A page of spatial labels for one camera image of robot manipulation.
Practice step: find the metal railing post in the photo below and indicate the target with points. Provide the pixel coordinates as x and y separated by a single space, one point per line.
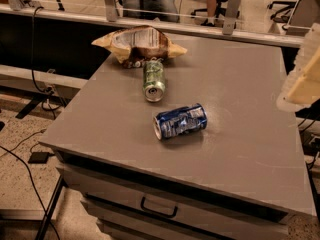
111 10
230 16

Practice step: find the black office chair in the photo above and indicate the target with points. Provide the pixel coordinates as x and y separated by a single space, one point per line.
282 15

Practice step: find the grey drawer cabinet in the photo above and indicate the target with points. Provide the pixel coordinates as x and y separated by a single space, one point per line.
243 177

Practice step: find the crumpled chip bag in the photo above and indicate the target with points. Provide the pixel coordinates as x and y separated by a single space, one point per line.
133 47

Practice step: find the metal railing post left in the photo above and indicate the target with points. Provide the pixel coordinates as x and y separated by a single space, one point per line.
111 10

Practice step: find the blue pepsi can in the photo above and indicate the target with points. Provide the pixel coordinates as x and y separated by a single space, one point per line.
180 121

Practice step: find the green soda can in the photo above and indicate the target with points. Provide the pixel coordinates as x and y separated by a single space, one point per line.
153 81

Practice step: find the seated person in jeans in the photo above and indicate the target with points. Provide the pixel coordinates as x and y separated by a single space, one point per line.
164 10

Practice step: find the black power adapter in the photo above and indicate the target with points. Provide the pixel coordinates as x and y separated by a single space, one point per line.
38 158

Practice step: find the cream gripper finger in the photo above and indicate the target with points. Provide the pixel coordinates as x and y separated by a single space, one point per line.
302 86
308 45

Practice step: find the person bare legs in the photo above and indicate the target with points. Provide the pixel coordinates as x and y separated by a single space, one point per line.
211 4

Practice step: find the metal railing post right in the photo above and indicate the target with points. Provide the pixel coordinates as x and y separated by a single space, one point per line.
230 16

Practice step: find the black drawer handle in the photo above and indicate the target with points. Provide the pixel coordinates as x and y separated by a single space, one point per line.
158 208

